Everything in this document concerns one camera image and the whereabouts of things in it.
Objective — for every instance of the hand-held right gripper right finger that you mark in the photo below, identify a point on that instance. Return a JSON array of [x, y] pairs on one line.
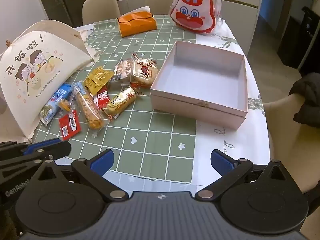
[[221, 162]]

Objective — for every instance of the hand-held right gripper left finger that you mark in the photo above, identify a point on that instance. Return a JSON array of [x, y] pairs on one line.
[[102, 162]]

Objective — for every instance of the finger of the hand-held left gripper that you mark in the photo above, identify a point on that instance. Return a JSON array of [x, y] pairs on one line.
[[12, 148], [47, 148]]

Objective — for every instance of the small orange snack packet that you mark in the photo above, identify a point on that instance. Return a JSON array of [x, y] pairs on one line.
[[65, 105]]

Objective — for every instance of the long clear biscuit packet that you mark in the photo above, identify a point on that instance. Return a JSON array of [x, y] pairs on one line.
[[90, 110]]

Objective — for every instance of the blue snack packet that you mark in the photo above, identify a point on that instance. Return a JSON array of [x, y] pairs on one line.
[[61, 92]]

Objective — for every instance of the yellow rice cracker packet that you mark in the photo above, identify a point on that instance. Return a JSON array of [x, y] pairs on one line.
[[121, 103]]

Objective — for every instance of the pink cardboard box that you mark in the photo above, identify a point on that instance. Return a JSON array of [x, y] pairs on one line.
[[200, 80]]

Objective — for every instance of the white printed tablecloth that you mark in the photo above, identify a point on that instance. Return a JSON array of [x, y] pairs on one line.
[[225, 145]]

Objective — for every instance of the small red snack packet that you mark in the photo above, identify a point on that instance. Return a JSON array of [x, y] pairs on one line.
[[70, 126]]

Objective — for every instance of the green striped snack packet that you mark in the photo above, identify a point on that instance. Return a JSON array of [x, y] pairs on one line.
[[48, 113]]

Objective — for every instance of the green checkered table mat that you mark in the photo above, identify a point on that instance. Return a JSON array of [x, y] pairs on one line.
[[150, 135]]

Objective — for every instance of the red wafer packet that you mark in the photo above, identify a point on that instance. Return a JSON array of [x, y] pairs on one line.
[[102, 98]]

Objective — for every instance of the white printed paper bag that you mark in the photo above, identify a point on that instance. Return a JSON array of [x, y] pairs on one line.
[[37, 80]]

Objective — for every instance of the beige chair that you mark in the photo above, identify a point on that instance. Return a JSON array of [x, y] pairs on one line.
[[160, 0], [101, 7], [292, 145]]

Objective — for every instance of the golden foil snack packet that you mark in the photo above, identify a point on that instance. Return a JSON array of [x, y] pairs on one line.
[[98, 80]]

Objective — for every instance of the silver white snack packet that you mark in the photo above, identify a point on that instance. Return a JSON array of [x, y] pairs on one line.
[[122, 70]]

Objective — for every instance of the red print rice cracker packet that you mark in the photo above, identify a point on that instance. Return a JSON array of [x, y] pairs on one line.
[[145, 71]]

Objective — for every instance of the black jacket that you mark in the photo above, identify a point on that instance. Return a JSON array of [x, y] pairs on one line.
[[306, 97]]

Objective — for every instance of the orange tissue box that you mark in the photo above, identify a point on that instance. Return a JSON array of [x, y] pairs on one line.
[[136, 26]]

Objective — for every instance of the black appliance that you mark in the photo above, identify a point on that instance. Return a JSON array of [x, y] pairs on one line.
[[300, 40]]

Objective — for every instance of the dark glass door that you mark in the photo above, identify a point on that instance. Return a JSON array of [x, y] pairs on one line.
[[62, 0]]

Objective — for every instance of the white cabinet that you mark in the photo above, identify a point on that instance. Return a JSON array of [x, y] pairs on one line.
[[237, 12]]

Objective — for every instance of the red white rabbit snack bag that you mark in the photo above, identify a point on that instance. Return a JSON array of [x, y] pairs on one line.
[[192, 12]]

